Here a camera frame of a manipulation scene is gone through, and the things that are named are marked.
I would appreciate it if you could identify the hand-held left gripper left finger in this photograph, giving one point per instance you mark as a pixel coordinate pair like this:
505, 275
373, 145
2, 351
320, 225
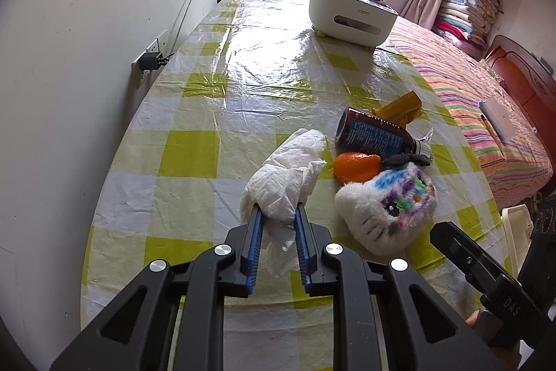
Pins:
254, 249

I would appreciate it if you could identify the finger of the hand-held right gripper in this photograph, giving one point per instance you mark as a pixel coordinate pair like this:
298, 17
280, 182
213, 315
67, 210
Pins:
456, 245

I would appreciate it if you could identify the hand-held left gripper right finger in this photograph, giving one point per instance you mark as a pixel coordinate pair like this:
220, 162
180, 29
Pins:
304, 249

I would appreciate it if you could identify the white plastic bin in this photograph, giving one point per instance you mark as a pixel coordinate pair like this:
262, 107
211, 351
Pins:
517, 232

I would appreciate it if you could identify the white tissue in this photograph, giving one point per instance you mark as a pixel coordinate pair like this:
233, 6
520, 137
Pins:
286, 166

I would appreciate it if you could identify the brown bottle blue label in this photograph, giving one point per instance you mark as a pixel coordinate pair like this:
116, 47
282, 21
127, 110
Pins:
369, 132

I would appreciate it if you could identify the gold foil wrapper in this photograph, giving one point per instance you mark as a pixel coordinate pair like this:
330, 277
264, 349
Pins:
402, 108

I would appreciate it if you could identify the person's right hand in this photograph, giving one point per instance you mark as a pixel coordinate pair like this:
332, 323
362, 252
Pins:
472, 319

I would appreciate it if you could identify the white cat plush toy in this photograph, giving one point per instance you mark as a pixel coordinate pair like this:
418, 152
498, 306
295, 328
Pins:
382, 210

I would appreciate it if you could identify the orange mandarin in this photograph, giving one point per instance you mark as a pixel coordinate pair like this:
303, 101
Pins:
354, 166

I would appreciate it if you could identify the yellow pencil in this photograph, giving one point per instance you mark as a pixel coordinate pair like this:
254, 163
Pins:
487, 124

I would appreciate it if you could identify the white blue pencil case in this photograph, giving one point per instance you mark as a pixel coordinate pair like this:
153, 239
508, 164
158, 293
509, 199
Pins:
499, 119

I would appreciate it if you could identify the bed with striped sheet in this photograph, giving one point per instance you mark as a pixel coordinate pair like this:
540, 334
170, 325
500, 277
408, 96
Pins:
469, 101

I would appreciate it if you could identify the patterned pillow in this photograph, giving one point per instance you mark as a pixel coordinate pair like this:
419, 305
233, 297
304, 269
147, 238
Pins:
496, 76

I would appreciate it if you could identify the wooden headboard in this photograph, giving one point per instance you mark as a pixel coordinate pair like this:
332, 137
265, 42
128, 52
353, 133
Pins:
525, 71

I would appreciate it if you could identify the black plug charger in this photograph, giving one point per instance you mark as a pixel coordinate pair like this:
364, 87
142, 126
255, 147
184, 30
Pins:
152, 60

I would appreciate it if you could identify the stack of folded quilts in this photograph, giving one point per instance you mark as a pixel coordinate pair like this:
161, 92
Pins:
464, 19

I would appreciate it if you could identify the white tissue box organizer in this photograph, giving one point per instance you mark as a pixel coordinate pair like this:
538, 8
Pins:
352, 14

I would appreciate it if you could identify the wall socket strip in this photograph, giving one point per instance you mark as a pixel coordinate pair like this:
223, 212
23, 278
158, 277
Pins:
152, 45

